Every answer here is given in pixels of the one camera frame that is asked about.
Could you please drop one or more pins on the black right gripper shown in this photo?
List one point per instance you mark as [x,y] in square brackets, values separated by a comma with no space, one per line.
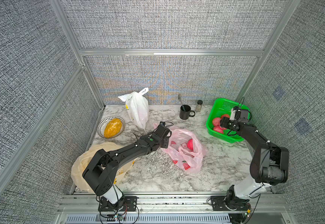
[224,121]

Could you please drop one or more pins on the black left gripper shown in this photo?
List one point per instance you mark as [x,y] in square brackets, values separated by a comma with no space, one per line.
[165,145]

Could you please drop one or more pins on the pink red apple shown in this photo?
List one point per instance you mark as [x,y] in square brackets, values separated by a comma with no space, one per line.
[218,129]

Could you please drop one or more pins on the pink plastic bag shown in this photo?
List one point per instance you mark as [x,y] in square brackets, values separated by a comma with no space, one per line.
[182,157]

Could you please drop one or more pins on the white plastic bag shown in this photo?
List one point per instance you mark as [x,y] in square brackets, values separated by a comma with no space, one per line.
[137,107]

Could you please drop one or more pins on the beige plastic bag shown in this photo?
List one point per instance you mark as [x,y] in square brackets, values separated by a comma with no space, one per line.
[83,160]

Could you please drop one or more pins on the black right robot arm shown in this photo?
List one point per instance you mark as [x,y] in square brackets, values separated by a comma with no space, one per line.
[269,165]

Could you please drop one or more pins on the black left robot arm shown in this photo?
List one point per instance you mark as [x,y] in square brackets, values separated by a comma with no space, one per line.
[101,171]

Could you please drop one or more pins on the green plastic basket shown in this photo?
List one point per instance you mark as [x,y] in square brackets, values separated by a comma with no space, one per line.
[223,106]

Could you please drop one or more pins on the black mug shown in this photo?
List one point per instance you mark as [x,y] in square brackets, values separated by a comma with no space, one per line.
[186,112]

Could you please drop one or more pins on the small black knob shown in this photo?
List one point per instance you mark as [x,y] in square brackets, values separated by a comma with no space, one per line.
[199,106]

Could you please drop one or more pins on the metal spoon in mug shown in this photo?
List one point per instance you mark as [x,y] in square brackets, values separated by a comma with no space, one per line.
[179,98]

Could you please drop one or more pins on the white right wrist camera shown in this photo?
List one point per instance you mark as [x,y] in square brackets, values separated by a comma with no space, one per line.
[233,113]

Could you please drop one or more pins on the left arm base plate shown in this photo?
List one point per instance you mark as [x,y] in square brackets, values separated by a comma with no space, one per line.
[124,204]

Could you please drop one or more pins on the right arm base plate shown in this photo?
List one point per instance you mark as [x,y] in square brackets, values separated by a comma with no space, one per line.
[222,203]

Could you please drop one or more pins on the aluminium front rail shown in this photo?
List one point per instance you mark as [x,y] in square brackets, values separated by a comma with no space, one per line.
[171,202]

